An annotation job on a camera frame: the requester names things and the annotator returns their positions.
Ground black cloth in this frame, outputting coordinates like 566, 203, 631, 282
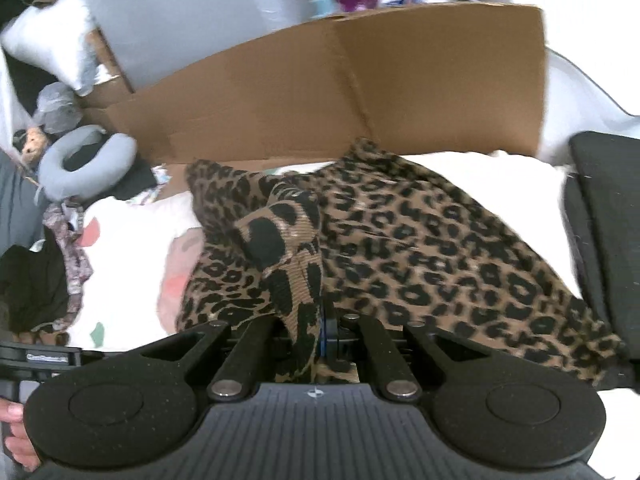
65, 142, 158, 201

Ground grey suitcase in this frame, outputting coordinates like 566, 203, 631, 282
72, 0, 351, 93

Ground folded black garment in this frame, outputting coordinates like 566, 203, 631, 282
562, 131, 640, 391

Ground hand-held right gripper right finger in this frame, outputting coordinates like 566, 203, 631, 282
321, 309, 494, 404

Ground leopard print pants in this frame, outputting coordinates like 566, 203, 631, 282
175, 137, 628, 386

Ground floral cloth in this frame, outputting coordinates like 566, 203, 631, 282
42, 200, 96, 333

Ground grey neck pillow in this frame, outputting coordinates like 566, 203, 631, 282
35, 125, 138, 206

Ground small cardboard box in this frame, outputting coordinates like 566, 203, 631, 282
77, 30, 136, 111

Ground white pillow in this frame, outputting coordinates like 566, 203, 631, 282
0, 0, 101, 96

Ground long folded cardboard sheet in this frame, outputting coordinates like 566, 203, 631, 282
80, 2, 548, 166

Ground small teddy bear toy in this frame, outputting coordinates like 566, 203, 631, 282
20, 127, 48, 158

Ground person's left hand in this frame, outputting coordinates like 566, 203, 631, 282
0, 399, 42, 472

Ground cream printed blanket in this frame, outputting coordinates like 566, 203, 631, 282
30, 152, 583, 351

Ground clear plastic bag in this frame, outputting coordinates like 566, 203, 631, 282
32, 82, 83, 133

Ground black crumpled garment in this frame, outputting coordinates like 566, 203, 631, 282
0, 225, 71, 333

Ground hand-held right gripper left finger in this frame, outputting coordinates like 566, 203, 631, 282
141, 316, 282, 403

